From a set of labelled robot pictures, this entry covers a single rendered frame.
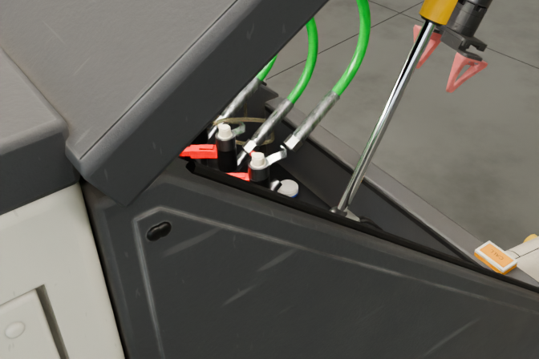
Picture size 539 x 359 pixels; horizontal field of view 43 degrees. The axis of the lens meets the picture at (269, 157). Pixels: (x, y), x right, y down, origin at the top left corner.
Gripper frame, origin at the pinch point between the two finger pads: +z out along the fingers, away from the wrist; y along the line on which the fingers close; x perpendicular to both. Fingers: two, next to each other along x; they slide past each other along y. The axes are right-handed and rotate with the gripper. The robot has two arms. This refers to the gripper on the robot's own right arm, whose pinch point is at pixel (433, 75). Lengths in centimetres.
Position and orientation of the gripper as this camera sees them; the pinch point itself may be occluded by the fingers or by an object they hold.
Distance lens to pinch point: 130.4
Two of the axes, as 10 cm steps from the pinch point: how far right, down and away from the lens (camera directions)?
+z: -3.8, 8.4, 3.9
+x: 8.1, 0.9, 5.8
